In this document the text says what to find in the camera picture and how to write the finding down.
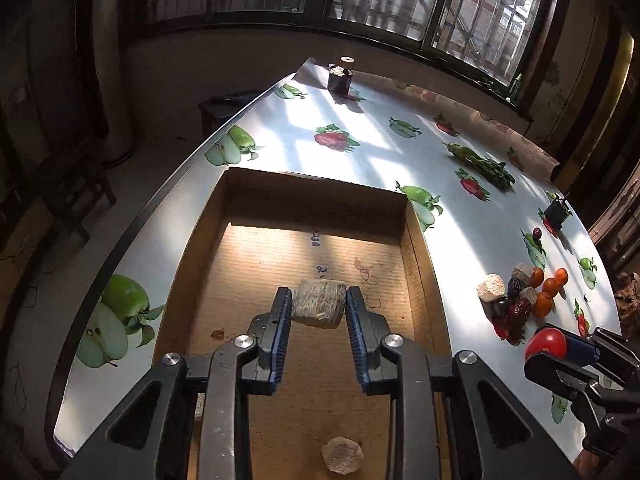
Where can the pale wall switch box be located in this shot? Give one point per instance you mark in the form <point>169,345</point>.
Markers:
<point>21,95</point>

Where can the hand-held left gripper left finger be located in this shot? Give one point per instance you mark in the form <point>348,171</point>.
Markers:
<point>282,340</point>

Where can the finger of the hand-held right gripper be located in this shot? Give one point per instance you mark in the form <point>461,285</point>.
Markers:
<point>555,371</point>
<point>582,350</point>

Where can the brown thread spool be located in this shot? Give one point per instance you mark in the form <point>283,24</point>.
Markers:
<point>346,61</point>

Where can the black small pot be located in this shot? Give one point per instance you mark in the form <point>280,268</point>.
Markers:
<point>557,213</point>

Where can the red tomato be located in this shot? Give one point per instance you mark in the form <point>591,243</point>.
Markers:
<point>545,342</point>

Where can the black small holder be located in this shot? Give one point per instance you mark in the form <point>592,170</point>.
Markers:
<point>340,82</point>

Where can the black slim device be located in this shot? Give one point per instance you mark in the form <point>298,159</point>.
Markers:
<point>232,97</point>

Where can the beige hexagonal sugarcane chunk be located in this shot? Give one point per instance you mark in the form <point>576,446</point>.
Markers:
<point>489,288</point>
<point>342,455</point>

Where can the person's right forearm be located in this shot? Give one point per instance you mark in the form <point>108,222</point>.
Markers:
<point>587,467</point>

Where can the white printed tablecloth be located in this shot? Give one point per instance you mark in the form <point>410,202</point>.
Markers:
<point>360,160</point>

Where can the table with dark metal edge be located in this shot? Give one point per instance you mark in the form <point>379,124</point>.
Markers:
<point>234,121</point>

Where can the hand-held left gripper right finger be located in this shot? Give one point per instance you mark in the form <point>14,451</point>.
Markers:
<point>357,345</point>

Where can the green leafy vegetable bunch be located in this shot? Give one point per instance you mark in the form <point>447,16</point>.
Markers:
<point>480,165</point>

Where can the small red date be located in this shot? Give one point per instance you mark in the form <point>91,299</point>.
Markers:
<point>536,234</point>

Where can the green bottle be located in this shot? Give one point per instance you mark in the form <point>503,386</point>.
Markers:
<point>517,87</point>

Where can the brown cardboard box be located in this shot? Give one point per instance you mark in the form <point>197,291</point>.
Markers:
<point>280,260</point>

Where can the brown wooden stool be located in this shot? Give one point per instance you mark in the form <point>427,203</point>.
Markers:
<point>80,195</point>

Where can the dark wooden stool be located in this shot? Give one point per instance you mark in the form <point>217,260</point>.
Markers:
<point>220,115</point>

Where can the white cylindrical floor appliance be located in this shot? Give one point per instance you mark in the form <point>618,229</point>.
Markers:
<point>115,60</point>

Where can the dark purple date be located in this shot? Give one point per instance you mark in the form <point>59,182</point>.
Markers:
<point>514,286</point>

